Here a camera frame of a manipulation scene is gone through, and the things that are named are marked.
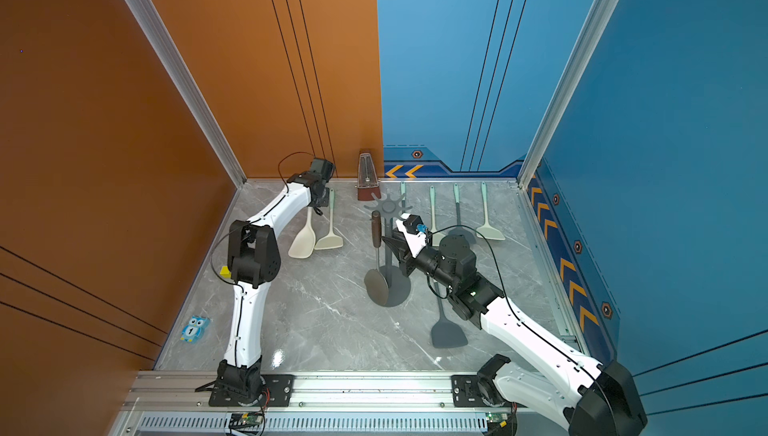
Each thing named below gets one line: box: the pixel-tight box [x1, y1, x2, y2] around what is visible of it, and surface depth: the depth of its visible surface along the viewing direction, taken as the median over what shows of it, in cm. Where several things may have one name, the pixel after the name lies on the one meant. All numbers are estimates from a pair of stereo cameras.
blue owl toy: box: [180, 315, 211, 344], surface depth 84 cm
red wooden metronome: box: [357, 152, 381, 200], surface depth 111 cm
